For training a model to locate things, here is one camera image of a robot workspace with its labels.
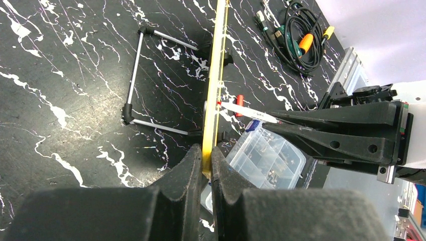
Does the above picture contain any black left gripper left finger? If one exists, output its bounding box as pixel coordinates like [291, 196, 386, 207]
[4, 144, 201, 240]

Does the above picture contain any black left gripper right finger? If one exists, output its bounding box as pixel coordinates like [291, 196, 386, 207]
[211, 148, 390, 240]

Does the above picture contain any green handled screwdriver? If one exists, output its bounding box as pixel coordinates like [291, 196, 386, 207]
[274, 25, 302, 58]

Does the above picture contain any red marker cap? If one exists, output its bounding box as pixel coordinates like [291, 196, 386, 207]
[235, 94, 244, 117]

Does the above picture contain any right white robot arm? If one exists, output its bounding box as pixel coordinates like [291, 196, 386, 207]
[263, 82, 425, 186]

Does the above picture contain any white red whiteboard marker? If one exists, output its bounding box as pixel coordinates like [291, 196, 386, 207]
[217, 101, 282, 124]

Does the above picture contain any yellow framed whiteboard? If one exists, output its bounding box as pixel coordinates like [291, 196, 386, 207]
[201, 1, 230, 179]

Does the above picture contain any orange handled screwdriver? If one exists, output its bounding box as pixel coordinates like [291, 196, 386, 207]
[298, 33, 313, 55]

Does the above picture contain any clear plastic screw box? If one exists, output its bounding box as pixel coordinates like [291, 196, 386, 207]
[199, 119, 307, 213]

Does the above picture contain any whiteboard metal stand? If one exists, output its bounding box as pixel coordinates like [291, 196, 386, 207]
[122, 26, 212, 140]

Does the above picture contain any black ethernet cable teal plug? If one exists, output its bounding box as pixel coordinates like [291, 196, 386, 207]
[255, 1, 328, 77]

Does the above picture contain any aluminium side rail right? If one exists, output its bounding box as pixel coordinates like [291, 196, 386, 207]
[328, 47, 370, 95]

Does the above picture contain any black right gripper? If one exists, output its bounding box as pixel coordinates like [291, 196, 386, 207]
[263, 101, 414, 184]

